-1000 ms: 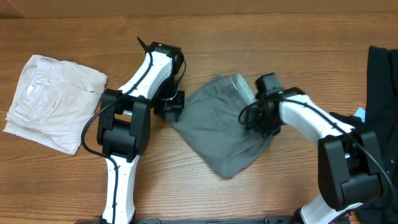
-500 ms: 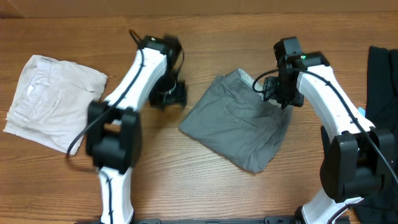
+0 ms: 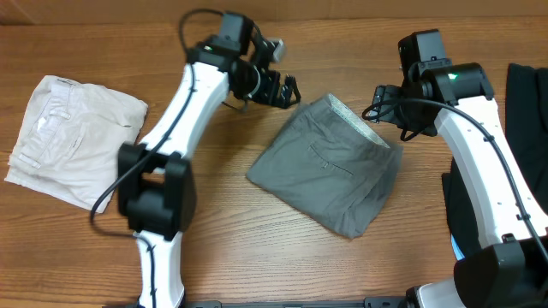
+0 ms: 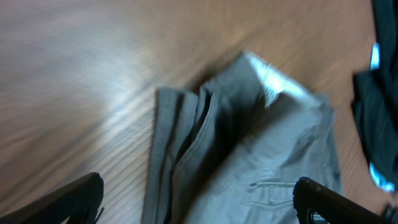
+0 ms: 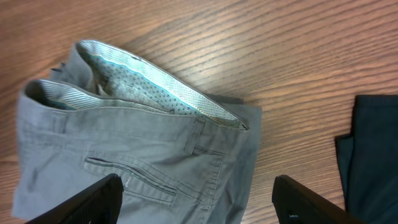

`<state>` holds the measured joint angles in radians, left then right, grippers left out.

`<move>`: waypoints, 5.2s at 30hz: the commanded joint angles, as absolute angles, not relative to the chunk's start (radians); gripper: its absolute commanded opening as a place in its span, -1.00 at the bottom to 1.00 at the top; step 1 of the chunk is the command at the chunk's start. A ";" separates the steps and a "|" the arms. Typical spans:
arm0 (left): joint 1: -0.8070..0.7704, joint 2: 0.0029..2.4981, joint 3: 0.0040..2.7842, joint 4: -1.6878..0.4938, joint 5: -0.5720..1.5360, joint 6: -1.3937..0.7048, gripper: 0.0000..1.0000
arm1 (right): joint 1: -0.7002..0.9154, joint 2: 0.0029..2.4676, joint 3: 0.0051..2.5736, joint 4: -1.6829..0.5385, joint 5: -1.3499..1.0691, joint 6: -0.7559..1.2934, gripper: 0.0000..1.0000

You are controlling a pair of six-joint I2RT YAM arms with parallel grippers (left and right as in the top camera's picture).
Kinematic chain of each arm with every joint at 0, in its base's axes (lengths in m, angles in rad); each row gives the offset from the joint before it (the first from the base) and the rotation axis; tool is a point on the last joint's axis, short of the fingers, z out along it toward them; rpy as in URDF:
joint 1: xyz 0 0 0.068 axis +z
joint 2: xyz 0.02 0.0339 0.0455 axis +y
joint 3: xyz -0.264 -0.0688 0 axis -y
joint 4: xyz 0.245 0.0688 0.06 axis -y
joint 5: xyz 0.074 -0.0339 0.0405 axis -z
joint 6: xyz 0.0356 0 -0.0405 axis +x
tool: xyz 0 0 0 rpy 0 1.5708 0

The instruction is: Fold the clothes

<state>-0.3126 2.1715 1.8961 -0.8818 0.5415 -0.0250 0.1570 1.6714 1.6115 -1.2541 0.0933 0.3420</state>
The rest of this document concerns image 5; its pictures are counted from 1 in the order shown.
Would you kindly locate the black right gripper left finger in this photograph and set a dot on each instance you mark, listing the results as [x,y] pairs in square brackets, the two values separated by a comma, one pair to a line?
[100,203]

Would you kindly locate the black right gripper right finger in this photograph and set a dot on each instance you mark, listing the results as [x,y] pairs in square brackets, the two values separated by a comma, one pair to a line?
[294,203]

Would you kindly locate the grey shorts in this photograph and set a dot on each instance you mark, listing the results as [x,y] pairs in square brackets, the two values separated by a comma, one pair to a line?
[182,156]

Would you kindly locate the black garment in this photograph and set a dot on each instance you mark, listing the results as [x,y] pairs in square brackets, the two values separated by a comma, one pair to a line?
[367,159]

